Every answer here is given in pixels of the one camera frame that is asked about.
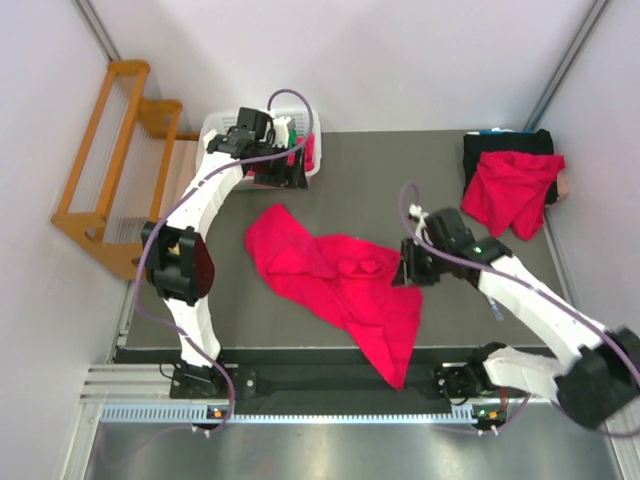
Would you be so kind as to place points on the right arm's black gripper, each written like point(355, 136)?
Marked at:
point(407, 273)

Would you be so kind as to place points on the left arm's black gripper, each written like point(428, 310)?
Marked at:
point(282, 176)

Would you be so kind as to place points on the red t-shirt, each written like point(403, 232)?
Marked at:
point(525, 219)
point(346, 282)

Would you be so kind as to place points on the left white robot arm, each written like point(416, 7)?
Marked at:
point(262, 145)

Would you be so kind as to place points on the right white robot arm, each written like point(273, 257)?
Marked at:
point(592, 372)

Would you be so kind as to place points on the red t-shirt on stack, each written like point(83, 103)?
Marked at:
point(525, 219)

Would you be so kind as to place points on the red shirt in basket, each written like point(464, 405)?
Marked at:
point(308, 152)

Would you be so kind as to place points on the white plastic basket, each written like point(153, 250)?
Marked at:
point(221, 122)

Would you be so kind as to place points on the blue marker pen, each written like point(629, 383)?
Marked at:
point(497, 312)

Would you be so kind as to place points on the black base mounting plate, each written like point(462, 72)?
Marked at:
point(316, 389)

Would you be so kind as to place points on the blue folded cloth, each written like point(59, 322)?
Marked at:
point(499, 131)

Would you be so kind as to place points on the beige folded cloth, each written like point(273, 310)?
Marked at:
point(562, 185)

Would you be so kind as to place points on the orange wooden rack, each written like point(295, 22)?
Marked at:
point(117, 180)

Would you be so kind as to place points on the slotted cable duct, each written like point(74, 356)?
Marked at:
point(209, 415)

